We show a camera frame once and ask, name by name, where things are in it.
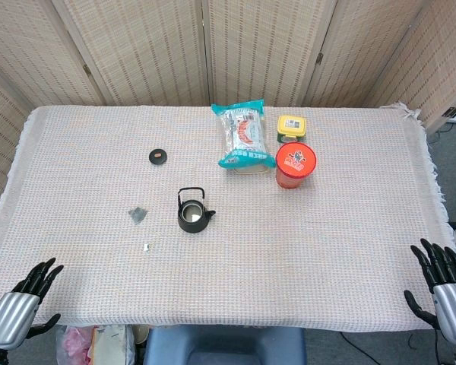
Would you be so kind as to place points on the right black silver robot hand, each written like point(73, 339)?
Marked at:
point(454, 304)

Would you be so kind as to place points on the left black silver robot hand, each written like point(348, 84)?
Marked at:
point(11, 315)

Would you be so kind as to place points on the pink plastic bag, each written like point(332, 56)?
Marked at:
point(74, 344)

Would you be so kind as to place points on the black cast iron teapot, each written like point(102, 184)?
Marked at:
point(192, 225)

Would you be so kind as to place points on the black round teapot lid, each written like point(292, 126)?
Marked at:
point(158, 157)

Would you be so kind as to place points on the teal clear snack bag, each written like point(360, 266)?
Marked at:
point(245, 133)

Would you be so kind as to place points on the cardboard box with papers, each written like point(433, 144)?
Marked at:
point(110, 346)

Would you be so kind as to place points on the woven pastel tablecloth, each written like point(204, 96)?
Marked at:
point(251, 247)

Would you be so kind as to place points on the red lid plastic jar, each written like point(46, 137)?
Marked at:
point(295, 159)

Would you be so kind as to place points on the blue padded chair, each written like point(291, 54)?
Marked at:
point(224, 346)

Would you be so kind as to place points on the yellow lid small container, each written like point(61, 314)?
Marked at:
point(291, 125)

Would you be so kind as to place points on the bamboo folding screen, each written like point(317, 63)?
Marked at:
point(148, 49)

